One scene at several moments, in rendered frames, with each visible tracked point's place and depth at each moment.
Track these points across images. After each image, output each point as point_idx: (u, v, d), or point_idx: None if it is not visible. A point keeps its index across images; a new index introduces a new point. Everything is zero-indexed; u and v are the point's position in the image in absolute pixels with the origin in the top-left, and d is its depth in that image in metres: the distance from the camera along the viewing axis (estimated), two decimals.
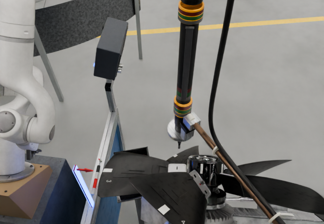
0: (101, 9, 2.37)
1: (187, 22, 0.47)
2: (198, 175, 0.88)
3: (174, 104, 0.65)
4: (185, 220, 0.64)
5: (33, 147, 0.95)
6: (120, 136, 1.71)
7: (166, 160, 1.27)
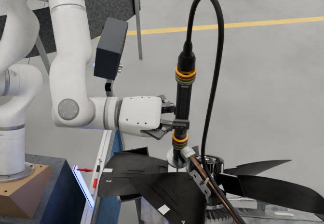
0: (101, 9, 2.37)
1: (182, 83, 0.58)
2: (198, 175, 0.88)
3: (173, 138, 0.76)
4: (185, 220, 0.64)
5: (134, 123, 0.66)
6: (120, 136, 1.71)
7: (166, 160, 1.27)
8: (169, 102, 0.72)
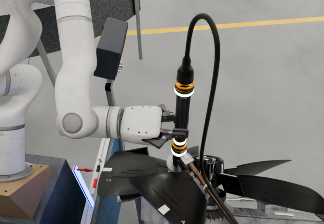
0: (101, 9, 2.37)
1: (181, 95, 0.61)
2: None
3: (172, 146, 0.79)
4: (185, 220, 0.64)
5: (136, 132, 0.69)
6: None
7: (166, 160, 1.27)
8: (169, 111, 0.75)
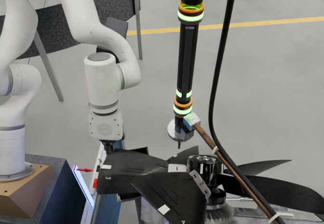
0: (101, 9, 2.37)
1: (187, 22, 0.47)
2: (198, 175, 0.88)
3: (174, 104, 0.65)
4: (185, 220, 0.64)
5: (121, 116, 0.87)
6: None
7: (166, 160, 1.27)
8: None
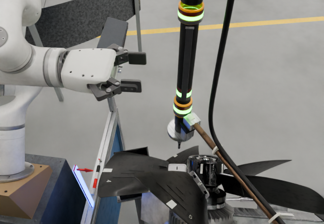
0: (101, 9, 2.37)
1: (187, 22, 0.47)
2: (186, 169, 0.95)
3: (174, 104, 0.65)
4: (112, 181, 0.93)
5: (79, 76, 0.55)
6: (120, 136, 1.71)
7: (263, 170, 1.16)
8: (124, 49, 0.63)
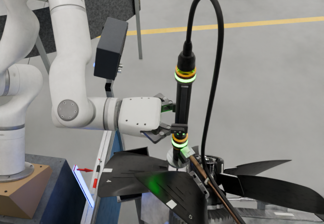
0: (101, 9, 2.37)
1: (182, 83, 0.58)
2: (186, 169, 0.95)
3: (172, 138, 0.76)
4: (112, 181, 0.93)
5: (134, 124, 0.66)
6: (120, 136, 1.71)
7: (263, 170, 1.16)
8: (168, 99, 0.73)
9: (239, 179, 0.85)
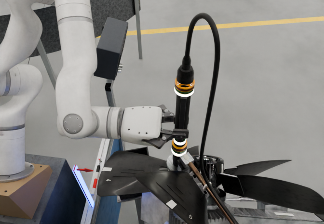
0: (101, 9, 2.37)
1: (182, 95, 0.61)
2: None
3: (172, 146, 0.79)
4: (112, 180, 0.93)
5: (136, 133, 0.69)
6: None
7: (263, 170, 1.16)
8: (169, 112, 0.75)
9: (239, 179, 0.85)
